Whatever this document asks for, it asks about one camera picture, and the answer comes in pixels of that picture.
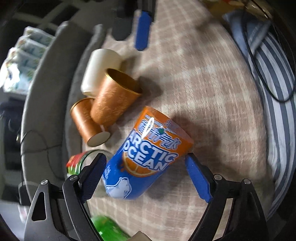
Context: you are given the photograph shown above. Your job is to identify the blue orange Arctic Ocean cup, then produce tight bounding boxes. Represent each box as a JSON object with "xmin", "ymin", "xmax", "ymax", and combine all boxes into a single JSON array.
[{"xmin": 102, "ymin": 106, "xmax": 194, "ymax": 200}]

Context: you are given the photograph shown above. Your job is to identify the white paper cup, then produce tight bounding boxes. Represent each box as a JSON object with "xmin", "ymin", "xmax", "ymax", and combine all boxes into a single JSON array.
[{"xmin": 80, "ymin": 48, "xmax": 122, "ymax": 97}]

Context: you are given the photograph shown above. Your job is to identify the front copper paper cup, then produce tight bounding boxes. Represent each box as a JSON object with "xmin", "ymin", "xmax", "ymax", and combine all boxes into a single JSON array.
[{"xmin": 90, "ymin": 68, "xmax": 142, "ymax": 127}]

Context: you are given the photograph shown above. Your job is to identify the copper paper cup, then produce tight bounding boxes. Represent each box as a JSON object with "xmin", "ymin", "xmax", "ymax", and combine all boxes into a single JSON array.
[
  {"xmin": 70, "ymin": 97, "xmax": 110, "ymax": 147},
  {"xmin": 90, "ymin": 68, "xmax": 142, "ymax": 127}
]

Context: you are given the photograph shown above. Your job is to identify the rear copper paper cup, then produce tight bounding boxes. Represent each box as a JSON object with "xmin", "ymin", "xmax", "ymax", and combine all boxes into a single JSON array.
[{"xmin": 70, "ymin": 97, "xmax": 110, "ymax": 147}]

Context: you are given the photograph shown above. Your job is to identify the green plastic bottle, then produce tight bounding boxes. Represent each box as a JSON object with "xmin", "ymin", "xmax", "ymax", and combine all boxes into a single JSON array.
[{"xmin": 91, "ymin": 215, "xmax": 130, "ymax": 241}]

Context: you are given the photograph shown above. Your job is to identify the clear jar red green label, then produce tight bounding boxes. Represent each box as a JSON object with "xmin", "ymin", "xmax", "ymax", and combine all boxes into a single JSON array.
[{"xmin": 66, "ymin": 149, "xmax": 113, "ymax": 178}]

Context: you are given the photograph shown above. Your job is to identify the grey sofa back cushion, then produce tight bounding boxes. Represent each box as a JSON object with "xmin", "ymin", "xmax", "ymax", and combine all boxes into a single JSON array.
[{"xmin": 21, "ymin": 22, "xmax": 88, "ymax": 200}]

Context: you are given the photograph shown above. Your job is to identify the plaid beige bed cover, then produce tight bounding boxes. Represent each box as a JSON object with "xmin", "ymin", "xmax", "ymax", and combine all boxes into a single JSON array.
[{"xmin": 88, "ymin": 1, "xmax": 274, "ymax": 240}]

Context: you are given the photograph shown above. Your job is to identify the grey rolled blanket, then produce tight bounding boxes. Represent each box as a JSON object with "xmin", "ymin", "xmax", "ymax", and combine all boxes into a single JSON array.
[{"xmin": 62, "ymin": 24, "xmax": 106, "ymax": 178}]

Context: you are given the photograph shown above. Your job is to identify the white refill pouch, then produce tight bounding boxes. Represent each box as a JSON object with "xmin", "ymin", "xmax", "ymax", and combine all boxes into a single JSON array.
[
  {"xmin": 23, "ymin": 26, "xmax": 55, "ymax": 46},
  {"xmin": 1, "ymin": 63, "xmax": 35, "ymax": 95},
  {"xmin": 15, "ymin": 36, "xmax": 47, "ymax": 58},
  {"xmin": 6, "ymin": 47, "xmax": 40, "ymax": 78}
]

